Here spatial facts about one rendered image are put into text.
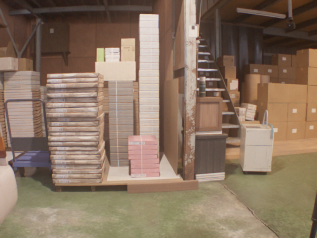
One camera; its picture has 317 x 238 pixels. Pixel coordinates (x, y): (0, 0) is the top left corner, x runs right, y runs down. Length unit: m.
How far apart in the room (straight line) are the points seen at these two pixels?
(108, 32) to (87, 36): 0.56
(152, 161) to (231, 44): 4.76
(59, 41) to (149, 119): 4.24
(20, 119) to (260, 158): 3.35
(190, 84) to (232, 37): 4.46
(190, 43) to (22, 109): 2.66
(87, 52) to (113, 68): 3.95
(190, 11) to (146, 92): 0.97
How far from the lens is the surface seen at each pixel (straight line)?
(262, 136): 2.74
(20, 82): 3.88
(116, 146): 2.67
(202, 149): 2.43
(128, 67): 2.61
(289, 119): 4.67
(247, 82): 4.95
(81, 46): 6.58
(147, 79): 2.61
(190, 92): 2.24
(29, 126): 3.87
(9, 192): 1.44
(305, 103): 4.90
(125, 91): 2.59
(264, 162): 2.82
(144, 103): 2.61
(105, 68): 2.62
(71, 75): 2.18
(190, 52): 2.26
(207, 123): 2.41
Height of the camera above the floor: 0.96
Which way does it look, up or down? 7 degrees down
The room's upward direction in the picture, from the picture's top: straight up
